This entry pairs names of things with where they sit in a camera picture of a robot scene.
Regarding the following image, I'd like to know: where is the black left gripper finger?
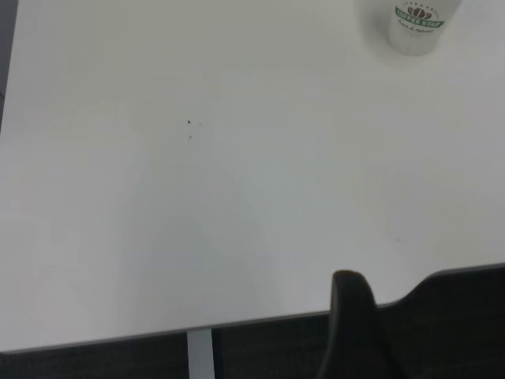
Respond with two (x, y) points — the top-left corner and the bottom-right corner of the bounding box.
(320, 269), (400, 379)

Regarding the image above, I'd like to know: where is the white paper coffee cup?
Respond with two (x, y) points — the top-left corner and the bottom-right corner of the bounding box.
(387, 0), (466, 58)

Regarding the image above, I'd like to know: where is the grey table leg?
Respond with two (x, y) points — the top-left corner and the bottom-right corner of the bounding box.
(186, 328), (216, 379)

